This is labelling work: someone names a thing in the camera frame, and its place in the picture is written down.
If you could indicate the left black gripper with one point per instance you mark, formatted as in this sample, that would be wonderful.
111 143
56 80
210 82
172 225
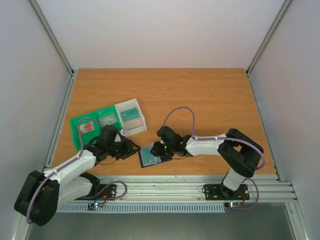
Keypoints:
129 150

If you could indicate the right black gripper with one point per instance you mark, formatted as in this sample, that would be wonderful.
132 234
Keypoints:
157 150

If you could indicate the dark blue card holder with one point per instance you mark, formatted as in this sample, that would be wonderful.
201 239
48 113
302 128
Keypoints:
163 158

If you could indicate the teal VIP card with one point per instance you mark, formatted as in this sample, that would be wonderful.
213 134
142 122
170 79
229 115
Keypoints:
147 158

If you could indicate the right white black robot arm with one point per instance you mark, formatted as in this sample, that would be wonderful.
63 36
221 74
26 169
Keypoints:
242 154

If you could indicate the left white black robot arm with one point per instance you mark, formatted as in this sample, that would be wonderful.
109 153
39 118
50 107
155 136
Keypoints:
44 192

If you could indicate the grey card in tray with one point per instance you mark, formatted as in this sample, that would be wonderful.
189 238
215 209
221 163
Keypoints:
108 120

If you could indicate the teal card in white tray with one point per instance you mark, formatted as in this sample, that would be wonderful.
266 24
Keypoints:
130 114

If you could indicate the red white card in tray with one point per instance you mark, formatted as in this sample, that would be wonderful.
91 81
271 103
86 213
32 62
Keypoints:
86 127

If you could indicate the white plastic tray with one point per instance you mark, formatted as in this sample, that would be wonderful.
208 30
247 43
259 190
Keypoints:
134 126

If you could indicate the green plastic tray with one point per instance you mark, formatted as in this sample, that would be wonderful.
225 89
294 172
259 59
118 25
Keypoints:
94 117

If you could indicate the left small circuit board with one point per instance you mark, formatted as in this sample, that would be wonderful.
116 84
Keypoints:
94 206

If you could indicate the small circuit board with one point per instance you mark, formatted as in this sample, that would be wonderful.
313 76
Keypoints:
94 206
232 205

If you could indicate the right small circuit board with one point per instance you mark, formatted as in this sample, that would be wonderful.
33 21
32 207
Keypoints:
232 205

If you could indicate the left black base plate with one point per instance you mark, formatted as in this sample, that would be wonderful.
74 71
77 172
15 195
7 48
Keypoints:
100 192

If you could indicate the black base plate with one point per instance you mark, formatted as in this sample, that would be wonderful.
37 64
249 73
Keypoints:
215 192
100 192

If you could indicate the grey slotted cable duct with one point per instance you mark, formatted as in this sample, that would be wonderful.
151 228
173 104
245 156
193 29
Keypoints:
140 208

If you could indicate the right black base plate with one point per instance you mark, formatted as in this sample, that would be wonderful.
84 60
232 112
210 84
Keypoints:
215 192

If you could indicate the aluminium front rail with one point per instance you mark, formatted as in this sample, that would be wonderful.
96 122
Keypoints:
188 188

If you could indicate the left aluminium frame post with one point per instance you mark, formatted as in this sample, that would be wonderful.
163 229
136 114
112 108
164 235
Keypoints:
49 32

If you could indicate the aluminium frame post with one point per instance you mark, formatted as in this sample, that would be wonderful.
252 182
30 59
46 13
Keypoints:
49 32
269 34

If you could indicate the right aluminium frame post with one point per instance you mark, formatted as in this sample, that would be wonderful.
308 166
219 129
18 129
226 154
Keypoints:
269 34

